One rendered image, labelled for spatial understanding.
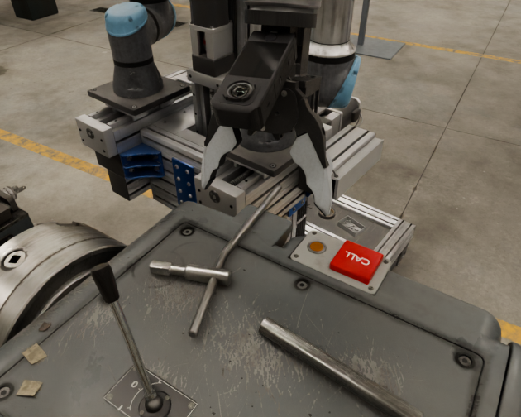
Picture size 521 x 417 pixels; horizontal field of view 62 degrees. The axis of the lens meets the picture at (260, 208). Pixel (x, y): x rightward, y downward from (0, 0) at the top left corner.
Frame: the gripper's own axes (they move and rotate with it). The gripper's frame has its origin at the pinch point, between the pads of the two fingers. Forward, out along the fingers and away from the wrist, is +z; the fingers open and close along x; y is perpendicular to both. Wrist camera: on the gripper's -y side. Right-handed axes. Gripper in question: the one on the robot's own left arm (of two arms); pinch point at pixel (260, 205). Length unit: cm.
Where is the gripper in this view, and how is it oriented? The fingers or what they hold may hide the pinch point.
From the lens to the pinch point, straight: 49.0
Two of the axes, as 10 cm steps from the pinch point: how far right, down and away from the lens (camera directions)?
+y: 3.8, -3.5, 8.6
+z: -0.6, 9.1, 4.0
